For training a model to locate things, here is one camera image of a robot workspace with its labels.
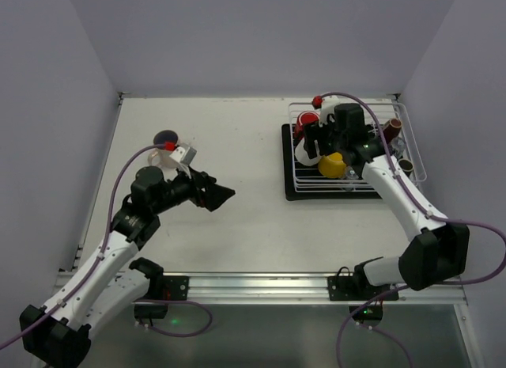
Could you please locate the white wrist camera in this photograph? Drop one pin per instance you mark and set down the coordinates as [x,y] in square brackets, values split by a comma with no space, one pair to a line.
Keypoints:
[326,113]
[183,154]

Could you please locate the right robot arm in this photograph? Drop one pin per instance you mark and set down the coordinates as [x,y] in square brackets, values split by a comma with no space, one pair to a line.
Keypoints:
[437,247]

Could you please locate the yellow mug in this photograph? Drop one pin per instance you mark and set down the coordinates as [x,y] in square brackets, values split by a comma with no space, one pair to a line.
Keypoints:
[332,166]

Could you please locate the red mug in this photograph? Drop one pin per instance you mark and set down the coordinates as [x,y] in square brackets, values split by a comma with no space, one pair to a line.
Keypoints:
[303,119]

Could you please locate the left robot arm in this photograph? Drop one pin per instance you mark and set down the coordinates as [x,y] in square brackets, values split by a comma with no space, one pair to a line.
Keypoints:
[61,331]

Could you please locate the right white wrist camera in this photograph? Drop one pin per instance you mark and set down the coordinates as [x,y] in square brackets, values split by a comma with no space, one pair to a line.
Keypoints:
[326,113]

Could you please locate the black drain tray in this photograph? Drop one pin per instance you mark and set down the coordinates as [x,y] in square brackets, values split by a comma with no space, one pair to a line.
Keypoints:
[291,194]

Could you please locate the aluminium mounting rail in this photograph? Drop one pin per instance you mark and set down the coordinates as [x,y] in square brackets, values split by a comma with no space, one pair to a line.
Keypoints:
[295,289]

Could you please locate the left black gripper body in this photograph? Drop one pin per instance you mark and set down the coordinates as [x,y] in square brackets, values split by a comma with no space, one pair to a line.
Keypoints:
[201,188]

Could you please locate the pale pink mug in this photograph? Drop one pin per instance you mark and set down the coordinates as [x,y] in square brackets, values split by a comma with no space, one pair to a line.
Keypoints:
[165,142]

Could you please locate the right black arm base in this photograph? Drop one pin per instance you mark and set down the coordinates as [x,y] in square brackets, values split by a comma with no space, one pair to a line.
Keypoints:
[352,286]

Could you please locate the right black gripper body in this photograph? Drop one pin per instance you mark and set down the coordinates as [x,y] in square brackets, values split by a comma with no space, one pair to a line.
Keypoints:
[313,136]

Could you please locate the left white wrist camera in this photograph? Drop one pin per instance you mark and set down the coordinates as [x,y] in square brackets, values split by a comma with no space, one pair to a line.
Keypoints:
[183,154]

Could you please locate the white wire dish rack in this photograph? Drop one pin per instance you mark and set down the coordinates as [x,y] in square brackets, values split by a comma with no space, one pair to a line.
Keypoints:
[363,126]

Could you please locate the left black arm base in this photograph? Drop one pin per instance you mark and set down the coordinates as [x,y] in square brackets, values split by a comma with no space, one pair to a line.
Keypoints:
[166,288]

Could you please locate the clear glass cup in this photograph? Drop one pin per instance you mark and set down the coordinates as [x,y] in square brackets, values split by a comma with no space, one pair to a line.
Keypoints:
[397,147]
[350,179]

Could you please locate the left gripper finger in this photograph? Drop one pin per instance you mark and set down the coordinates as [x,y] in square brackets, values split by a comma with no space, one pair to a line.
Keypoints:
[202,178]
[214,196]

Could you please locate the white faceted mug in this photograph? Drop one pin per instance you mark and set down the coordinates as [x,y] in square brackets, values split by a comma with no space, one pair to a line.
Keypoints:
[301,155]

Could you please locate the dark brown cup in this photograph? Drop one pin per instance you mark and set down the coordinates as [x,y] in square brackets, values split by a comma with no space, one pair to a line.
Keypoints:
[391,129]

